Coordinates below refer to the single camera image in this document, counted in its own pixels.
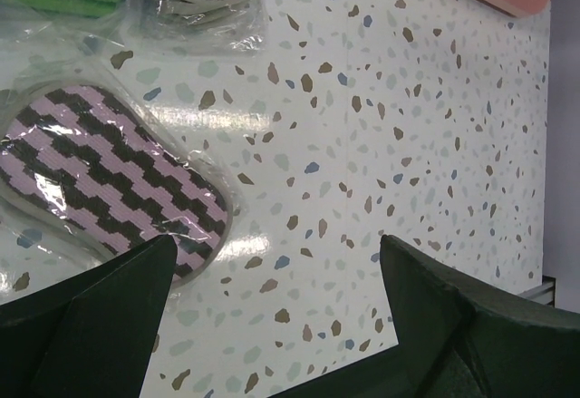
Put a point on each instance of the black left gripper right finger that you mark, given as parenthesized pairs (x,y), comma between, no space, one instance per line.
(461,337)

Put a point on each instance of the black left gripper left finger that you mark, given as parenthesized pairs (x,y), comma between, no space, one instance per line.
(91,335)

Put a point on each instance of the purple striped sponge pack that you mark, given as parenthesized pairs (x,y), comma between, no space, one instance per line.
(200,27)
(78,158)

